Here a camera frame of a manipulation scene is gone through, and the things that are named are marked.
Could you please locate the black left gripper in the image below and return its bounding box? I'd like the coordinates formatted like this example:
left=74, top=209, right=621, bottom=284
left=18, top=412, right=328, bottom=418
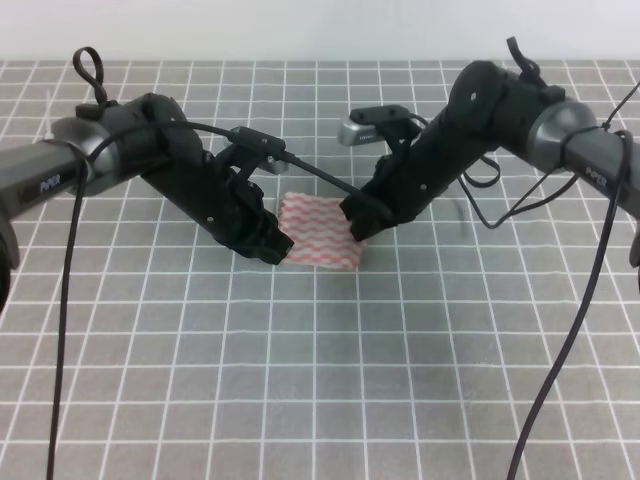
left=144, top=150, right=294, bottom=264

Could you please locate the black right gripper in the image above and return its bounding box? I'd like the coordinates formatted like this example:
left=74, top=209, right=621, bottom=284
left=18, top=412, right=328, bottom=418
left=339, top=144, right=440, bottom=241

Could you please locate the pink wavy striped towel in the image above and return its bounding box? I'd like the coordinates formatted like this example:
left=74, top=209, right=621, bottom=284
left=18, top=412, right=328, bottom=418
left=279, top=192, right=365, bottom=271

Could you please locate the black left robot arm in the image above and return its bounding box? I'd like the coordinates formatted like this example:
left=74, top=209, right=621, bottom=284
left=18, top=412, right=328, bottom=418
left=1, top=93, right=293, bottom=297

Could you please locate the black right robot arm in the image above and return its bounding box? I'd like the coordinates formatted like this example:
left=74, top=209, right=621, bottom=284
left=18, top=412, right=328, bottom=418
left=340, top=61, right=639, bottom=241

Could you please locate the grey checked tablecloth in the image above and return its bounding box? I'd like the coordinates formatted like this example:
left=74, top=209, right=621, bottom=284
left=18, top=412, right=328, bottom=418
left=1, top=61, right=639, bottom=479

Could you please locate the black left camera cable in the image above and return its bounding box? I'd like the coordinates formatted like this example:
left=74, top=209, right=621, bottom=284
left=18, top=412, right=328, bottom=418
left=44, top=47, right=371, bottom=480

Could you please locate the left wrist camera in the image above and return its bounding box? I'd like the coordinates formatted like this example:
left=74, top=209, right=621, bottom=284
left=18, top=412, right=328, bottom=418
left=216, top=126, right=288, bottom=184

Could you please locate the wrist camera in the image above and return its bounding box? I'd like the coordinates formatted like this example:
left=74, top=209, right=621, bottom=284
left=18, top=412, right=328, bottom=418
left=216, top=126, right=288, bottom=184
left=337, top=105, right=422, bottom=156

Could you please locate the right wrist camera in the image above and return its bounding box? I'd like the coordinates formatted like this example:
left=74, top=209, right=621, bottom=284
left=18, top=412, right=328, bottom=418
left=337, top=105, right=422, bottom=156

